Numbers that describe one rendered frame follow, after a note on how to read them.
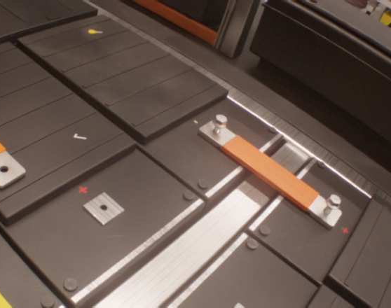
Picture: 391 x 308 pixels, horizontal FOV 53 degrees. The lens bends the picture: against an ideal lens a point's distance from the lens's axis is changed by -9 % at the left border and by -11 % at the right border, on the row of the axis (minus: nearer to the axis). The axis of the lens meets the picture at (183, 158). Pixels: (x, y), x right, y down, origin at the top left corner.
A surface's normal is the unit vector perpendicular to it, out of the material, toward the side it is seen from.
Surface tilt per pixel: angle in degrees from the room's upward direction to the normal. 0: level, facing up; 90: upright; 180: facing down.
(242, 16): 90
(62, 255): 0
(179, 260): 0
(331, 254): 0
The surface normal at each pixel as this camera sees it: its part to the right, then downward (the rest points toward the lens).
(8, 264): 0.25, -0.72
